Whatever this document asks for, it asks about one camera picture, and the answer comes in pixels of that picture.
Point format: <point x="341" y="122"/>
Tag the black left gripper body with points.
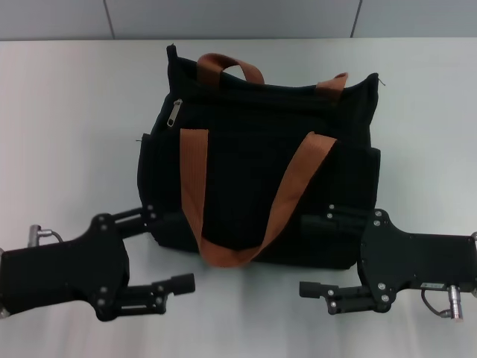
<point x="63" y="276"/>

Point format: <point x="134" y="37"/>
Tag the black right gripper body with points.
<point x="417" y="263"/>

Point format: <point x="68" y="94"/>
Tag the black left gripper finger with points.
<point x="149" y="296"/>
<point x="134" y="218"/>

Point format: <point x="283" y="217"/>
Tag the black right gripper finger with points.
<point x="346" y="300"/>
<point x="346" y="222"/>

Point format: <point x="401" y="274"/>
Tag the silver zipper pull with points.
<point x="173" y="113"/>

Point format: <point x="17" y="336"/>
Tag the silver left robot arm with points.
<point x="3" y="314"/>

